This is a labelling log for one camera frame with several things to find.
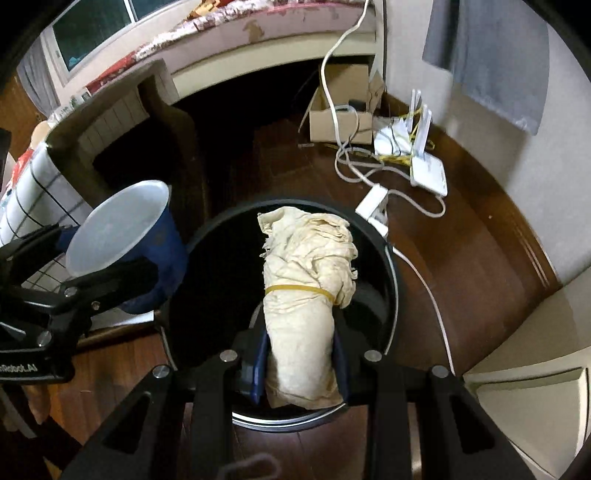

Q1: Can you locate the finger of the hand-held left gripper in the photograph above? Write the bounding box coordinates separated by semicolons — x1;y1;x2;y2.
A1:
0;256;160;352
0;224;77;278

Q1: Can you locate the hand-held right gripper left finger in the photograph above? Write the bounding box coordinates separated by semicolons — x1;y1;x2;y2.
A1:
60;330;271;480

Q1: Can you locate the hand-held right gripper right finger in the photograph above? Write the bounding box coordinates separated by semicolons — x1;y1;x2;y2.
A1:
330;316;539;480

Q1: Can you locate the beige cloth bundle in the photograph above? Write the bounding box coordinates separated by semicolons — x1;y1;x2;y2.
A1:
256;207;360;411

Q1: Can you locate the blue cup with white inside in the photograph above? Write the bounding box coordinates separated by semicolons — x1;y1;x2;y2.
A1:
65;180;189;315

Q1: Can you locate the yellow rubber band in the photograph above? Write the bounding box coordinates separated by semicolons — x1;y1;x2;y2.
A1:
265;283;336;305

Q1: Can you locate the brown wooden door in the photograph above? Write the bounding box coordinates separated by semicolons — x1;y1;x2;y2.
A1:
0;88;47;162

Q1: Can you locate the dark wooden chair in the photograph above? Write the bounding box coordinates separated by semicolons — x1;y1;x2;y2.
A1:
46;59;209;241

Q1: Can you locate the grey curtain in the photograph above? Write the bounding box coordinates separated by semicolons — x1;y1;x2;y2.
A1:
16;44;62;119

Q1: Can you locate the white power strip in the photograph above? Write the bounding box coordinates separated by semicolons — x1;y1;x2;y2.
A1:
355;184;389;237

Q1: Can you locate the white cabinet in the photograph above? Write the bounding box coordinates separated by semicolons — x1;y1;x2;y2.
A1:
462;277;591;480

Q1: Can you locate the white router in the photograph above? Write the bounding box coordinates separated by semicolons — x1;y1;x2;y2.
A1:
409;89;448;197

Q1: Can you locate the floral bed sheet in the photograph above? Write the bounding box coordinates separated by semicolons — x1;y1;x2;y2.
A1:
88;0;370;94

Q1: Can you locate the white crumpled bag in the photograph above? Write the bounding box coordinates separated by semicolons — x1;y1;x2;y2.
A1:
373;117;414;158

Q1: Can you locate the window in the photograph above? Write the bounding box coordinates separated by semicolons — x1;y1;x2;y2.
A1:
51;0;200;73

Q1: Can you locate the cardboard box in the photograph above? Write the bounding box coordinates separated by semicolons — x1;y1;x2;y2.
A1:
308;62;386;145

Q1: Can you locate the red printed blanket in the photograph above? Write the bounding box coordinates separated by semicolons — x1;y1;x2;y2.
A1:
185;0;259;21

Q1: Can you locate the bed with pink mattress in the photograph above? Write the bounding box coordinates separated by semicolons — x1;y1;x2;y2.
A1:
164;0;385;99

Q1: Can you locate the grey hanging cloth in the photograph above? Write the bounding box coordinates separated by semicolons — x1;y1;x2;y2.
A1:
422;0;551;136

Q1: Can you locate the thin white power cable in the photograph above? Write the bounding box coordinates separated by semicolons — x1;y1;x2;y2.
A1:
387;244;456;376

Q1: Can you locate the grey tangled cable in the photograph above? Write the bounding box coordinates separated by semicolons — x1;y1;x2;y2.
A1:
334;142;447;219

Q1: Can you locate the yellow cable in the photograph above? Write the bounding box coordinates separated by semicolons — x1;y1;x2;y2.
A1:
378;106;437;166

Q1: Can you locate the thick white cable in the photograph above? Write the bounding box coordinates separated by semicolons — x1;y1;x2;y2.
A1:
321;0;373;145

